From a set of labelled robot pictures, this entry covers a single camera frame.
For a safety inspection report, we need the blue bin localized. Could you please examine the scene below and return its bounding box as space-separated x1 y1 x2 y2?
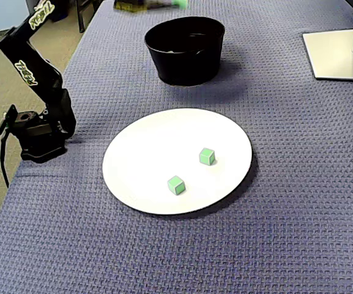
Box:
53 0 70 23

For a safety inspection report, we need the white monitor stand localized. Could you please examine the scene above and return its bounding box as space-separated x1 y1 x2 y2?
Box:
302 13 353 82

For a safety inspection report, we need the white round plate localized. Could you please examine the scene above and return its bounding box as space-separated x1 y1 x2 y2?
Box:
102 107 253 216

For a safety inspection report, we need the black power cable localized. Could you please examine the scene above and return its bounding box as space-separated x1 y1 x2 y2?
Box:
0 134 11 188

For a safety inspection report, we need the blue waffle cloth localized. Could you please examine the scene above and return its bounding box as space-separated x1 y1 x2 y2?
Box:
0 0 353 294

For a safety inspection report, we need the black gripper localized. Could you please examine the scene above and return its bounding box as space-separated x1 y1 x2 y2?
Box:
113 0 177 12

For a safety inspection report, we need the dark chair frame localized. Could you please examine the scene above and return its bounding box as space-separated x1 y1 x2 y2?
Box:
74 0 103 34

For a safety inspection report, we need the black bucket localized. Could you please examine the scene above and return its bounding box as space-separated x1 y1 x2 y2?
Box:
144 17 226 86

